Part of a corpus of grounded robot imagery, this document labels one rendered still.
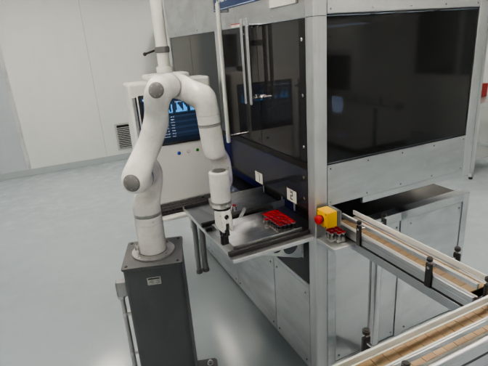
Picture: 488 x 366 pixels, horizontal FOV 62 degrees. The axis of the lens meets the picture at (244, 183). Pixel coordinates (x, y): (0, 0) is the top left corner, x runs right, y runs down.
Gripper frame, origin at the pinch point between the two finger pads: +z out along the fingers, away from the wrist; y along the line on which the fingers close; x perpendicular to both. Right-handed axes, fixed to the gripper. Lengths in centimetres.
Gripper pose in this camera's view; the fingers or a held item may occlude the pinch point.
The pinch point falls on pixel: (224, 240)
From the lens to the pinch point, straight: 178.8
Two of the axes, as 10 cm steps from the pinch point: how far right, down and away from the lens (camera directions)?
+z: 0.7, 9.4, 3.2
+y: -4.3, -2.7, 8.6
